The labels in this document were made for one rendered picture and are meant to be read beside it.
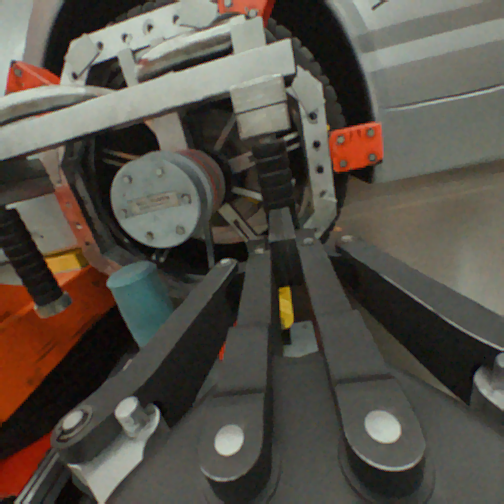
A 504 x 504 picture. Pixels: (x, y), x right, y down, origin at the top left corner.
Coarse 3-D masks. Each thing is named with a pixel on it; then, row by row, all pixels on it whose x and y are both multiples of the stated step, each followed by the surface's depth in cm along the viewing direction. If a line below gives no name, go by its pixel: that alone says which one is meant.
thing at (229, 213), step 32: (192, 64) 50; (128, 128) 66; (192, 128) 55; (224, 128) 54; (96, 160) 58; (128, 160) 71; (224, 160) 57; (96, 192) 60; (256, 192) 59; (160, 256) 68; (192, 256) 76; (224, 256) 77
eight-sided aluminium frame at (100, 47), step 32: (192, 0) 38; (96, 32) 40; (128, 32) 40; (160, 32) 40; (96, 64) 42; (288, 96) 46; (320, 96) 42; (320, 128) 44; (64, 160) 49; (320, 160) 46; (64, 192) 51; (320, 192) 53; (96, 224) 58; (320, 224) 50; (96, 256) 56; (128, 256) 61; (192, 288) 63
